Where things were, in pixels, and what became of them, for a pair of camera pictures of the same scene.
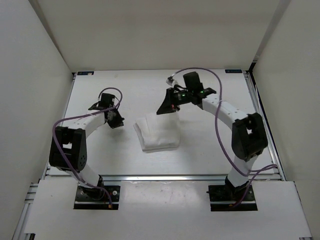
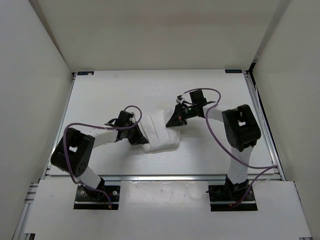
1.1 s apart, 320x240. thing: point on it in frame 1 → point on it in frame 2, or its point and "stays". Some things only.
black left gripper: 119,122 → 139,138
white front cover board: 168,207 stays
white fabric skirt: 158,132 stays
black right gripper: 170,105 → 178,117
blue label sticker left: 85,73 stays
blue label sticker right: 233,71 stays
